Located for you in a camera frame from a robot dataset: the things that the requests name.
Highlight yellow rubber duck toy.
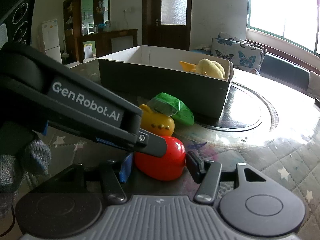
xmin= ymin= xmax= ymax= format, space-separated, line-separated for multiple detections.
xmin=139 ymin=104 xmax=175 ymax=137

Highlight red plastic toy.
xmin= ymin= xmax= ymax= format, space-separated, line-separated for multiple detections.
xmin=134 ymin=136 xmax=186 ymax=181

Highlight green packet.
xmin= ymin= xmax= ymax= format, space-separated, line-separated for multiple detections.
xmin=147 ymin=93 xmax=194 ymax=126

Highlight orange rubber toy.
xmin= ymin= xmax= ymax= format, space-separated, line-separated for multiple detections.
xmin=179 ymin=61 xmax=196 ymax=72

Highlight yellow plush toy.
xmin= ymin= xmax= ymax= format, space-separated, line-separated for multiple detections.
xmin=195 ymin=59 xmax=226 ymax=80

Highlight grey knit gloved hand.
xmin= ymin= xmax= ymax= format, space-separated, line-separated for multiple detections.
xmin=1 ymin=132 xmax=51 ymax=218

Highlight white refrigerator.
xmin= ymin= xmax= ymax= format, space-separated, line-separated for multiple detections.
xmin=41 ymin=19 xmax=62 ymax=63

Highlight white cardboard box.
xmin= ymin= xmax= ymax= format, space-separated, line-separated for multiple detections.
xmin=98 ymin=46 xmax=234 ymax=121

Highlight black round turntable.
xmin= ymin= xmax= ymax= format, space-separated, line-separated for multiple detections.
xmin=196 ymin=82 xmax=279 ymax=132

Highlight dark wooden cabinet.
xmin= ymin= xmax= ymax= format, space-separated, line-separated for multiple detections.
xmin=63 ymin=0 xmax=142 ymax=62

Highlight butterfly print pillow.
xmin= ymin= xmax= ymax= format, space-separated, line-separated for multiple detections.
xmin=211 ymin=32 xmax=267 ymax=75

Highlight dark teal sofa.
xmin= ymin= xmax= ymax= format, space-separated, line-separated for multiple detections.
xmin=260 ymin=53 xmax=319 ymax=99

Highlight dark wooden door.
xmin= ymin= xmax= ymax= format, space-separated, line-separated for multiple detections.
xmin=142 ymin=0 xmax=192 ymax=50

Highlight window with dark frame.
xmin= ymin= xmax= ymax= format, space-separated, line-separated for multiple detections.
xmin=248 ymin=0 xmax=319 ymax=55

